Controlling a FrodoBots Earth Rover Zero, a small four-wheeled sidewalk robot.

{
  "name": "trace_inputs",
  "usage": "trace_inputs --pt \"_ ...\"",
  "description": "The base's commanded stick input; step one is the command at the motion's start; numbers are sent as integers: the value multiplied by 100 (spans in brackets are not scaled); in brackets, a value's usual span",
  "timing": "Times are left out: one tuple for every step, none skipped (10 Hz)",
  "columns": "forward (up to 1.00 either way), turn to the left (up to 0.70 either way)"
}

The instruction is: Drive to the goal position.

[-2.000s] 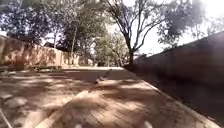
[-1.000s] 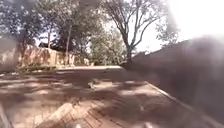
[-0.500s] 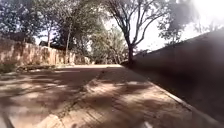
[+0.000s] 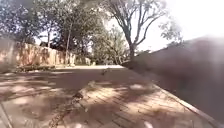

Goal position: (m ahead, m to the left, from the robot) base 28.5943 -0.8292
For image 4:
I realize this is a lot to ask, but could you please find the bare branching tree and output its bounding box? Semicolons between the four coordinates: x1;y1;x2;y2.
99;0;169;64

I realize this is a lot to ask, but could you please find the red brick path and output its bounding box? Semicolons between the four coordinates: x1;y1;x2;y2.
49;67;215;128

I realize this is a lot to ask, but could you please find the row of trees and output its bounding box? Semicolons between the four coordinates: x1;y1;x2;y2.
0;0;132;67

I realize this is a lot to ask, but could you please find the kerb strip between path and road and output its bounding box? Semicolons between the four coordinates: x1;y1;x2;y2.
48;69;109;128

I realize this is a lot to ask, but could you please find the grass strip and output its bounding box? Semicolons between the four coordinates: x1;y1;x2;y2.
14;64;58;73

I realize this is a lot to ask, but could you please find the red brick road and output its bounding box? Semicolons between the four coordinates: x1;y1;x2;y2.
0;65;113;128

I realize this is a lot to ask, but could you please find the tan wall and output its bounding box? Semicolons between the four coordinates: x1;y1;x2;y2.
0;38;92;73

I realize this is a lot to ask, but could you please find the pale kerb along dark wall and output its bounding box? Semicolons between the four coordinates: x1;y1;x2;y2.
151;83;224;128

